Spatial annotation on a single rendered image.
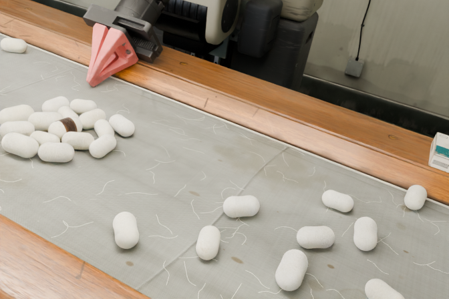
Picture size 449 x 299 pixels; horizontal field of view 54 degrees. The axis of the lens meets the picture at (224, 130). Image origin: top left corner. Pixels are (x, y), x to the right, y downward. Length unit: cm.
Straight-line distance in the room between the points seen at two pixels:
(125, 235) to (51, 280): 7
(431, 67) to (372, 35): 34
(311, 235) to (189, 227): 11
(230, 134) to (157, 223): 19
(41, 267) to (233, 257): 15
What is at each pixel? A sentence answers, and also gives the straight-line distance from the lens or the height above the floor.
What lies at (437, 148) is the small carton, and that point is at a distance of 57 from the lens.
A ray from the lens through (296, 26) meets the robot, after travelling 133.
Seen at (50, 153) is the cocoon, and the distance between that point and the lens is 47.
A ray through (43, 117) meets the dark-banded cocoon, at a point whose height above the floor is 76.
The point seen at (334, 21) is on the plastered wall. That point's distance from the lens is 250.
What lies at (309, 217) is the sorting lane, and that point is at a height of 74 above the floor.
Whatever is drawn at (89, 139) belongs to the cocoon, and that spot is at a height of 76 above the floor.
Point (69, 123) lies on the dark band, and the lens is 50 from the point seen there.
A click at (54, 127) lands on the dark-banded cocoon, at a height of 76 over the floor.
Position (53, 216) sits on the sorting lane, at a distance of 42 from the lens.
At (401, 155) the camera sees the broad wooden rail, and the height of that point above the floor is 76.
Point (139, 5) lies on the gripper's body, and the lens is 64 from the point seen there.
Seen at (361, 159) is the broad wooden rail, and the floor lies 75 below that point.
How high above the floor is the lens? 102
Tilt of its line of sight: 30 degrees down
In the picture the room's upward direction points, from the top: 11 degrees clockwise
